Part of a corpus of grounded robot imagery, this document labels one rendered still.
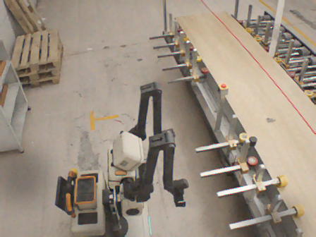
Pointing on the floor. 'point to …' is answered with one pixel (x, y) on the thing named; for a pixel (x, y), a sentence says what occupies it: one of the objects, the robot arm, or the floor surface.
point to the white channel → (276, 27)
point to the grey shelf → (11, 106)
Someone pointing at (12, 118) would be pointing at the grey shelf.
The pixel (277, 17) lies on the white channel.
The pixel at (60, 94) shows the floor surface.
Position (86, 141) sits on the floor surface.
